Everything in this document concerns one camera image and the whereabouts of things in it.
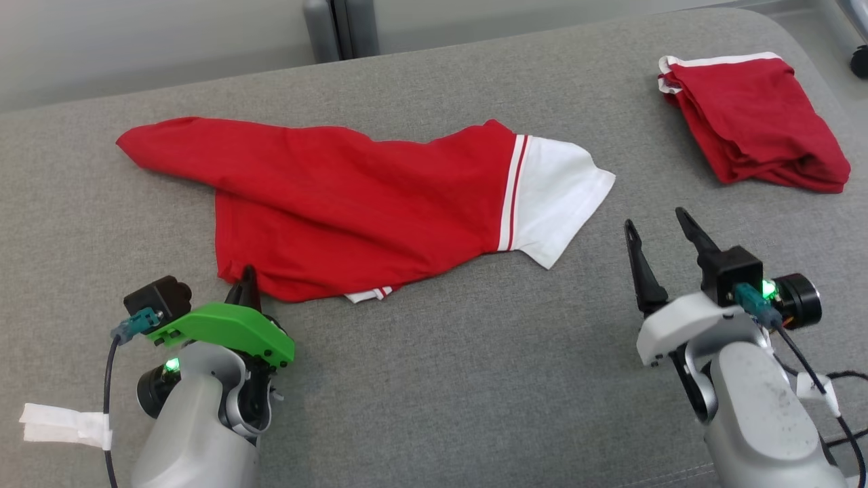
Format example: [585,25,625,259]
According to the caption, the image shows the red jersey white sleeves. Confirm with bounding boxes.
[115,117,616,304]

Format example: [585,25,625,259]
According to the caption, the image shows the white cable tape tag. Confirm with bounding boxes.
[19,403,113,450]
[795,371,842,418]

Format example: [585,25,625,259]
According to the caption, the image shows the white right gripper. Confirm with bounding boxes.
[625,207,823,367]

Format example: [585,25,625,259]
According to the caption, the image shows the red and white shirt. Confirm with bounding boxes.
[656,52,852,195]

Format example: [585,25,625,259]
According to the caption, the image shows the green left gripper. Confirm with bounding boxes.
[137,264,296,418]

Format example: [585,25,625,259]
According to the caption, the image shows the left camera cable teal plug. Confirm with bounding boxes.
[102,307,163,488]

